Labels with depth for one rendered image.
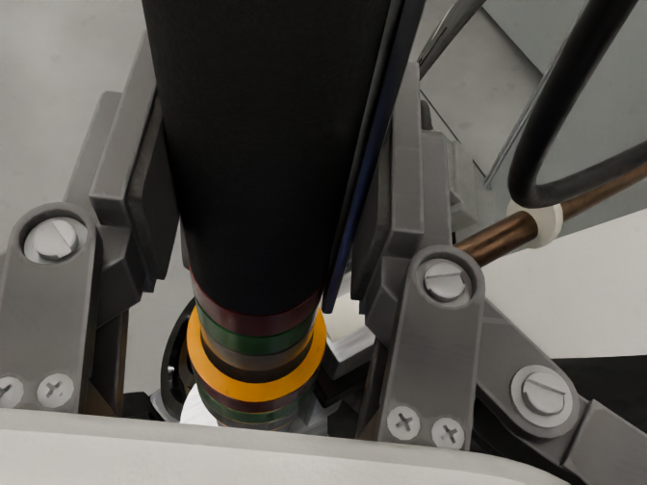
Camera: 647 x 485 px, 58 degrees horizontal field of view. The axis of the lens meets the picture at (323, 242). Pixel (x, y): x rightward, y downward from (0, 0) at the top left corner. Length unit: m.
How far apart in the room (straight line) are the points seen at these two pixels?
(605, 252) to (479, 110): 1.91
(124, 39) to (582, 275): 2.23
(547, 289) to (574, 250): 0.05
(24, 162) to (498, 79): 1.87
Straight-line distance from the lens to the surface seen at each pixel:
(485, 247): 0.25
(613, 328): 0.59
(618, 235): 0.63
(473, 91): 2.56
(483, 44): 2.80
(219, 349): 0.16
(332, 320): 0.21
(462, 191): 0.69
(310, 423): 0.29
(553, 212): 0.26
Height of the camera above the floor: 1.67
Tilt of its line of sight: 58 degrees down
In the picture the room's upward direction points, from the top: 12 degrees clockwise
